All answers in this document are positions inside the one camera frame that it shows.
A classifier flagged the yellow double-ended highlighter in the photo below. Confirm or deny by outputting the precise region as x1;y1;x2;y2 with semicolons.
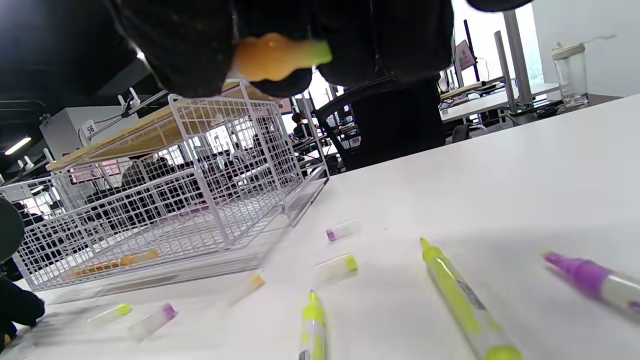
419;237;525;360
298;290;327;360

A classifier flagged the white metal frame pole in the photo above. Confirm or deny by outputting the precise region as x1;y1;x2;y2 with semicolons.
80;90;171;138

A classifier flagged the black mesh office chair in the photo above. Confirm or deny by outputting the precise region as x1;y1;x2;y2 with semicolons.
314;75;447;172

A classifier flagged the aluminium frame post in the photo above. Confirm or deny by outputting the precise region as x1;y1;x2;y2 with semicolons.
494;10;533;113

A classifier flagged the purple highlighter cap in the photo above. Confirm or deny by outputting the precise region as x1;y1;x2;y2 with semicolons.
127;302;178;343
325;219;362;244

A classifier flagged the pink paper sign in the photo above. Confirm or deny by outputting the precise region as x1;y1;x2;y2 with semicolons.
452;40;478;71

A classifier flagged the yellow highlighter cap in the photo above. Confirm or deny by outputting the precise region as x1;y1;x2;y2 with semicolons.
89;302;133;323
314;253;359;288

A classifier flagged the orange double-ended highlighter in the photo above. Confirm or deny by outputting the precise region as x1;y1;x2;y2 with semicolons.
70;249;161;278
232;32;333;83

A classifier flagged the ceiling light strip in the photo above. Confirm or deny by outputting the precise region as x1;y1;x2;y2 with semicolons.
4;136;32;156

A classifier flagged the orange highlighter cap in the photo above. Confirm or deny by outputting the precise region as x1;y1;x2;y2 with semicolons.
222;272;266;307

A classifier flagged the person's right hand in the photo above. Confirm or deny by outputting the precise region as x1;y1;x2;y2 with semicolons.
107;0;453;98

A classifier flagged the wooden-topped white wire shelf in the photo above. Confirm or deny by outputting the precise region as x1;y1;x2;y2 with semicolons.
46;80;332;228

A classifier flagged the clear water bottle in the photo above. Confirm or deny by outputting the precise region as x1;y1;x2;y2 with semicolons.
551;34;617;107

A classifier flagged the pink-lit monitor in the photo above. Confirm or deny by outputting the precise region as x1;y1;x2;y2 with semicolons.
70;160;123;183

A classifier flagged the person's left hand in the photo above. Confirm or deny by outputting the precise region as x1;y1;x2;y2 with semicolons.
0;277;47;351

